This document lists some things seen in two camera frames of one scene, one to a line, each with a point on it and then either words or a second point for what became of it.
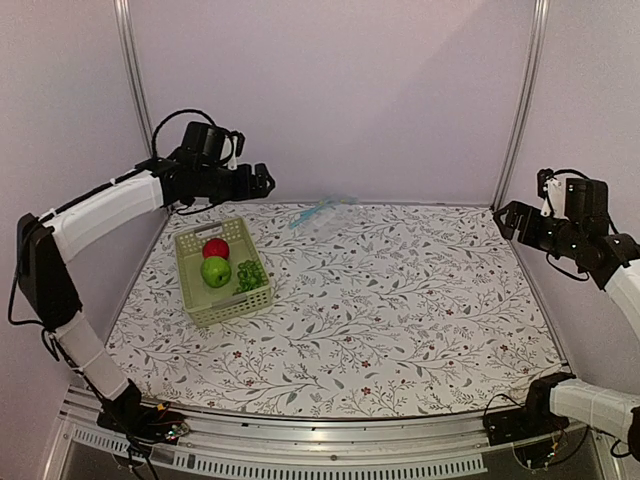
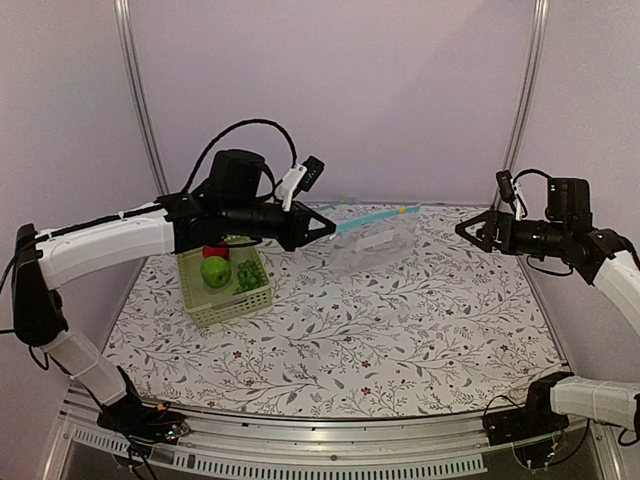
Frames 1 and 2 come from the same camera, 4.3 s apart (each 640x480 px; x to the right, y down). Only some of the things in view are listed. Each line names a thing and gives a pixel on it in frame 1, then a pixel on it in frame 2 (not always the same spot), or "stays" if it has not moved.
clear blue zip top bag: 329,214 to 366,245
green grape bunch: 250,276 stays
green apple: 215,272 stays
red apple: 216,247 stays
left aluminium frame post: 124,15 stays
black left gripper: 245,188 to 290,240
